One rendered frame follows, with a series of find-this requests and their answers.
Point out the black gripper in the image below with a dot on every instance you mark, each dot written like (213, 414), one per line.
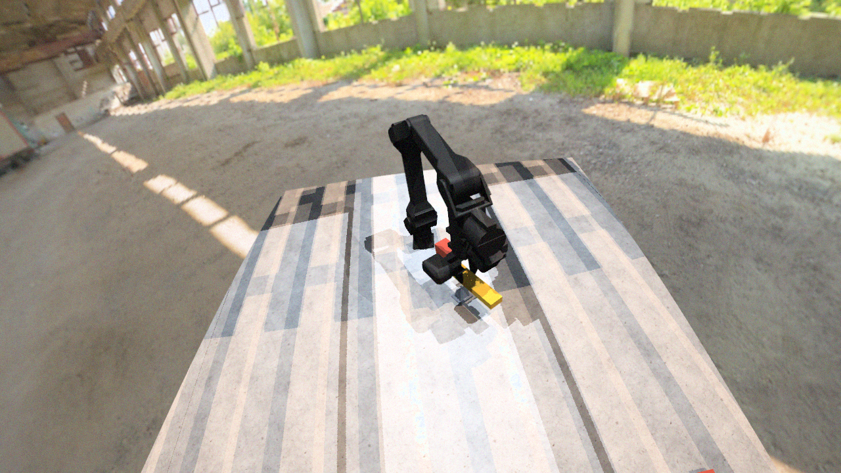
(441, 269)

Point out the yellow bar with red end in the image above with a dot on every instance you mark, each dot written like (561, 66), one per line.
(472, 282)

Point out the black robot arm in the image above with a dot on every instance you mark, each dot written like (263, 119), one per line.
(457, 179)

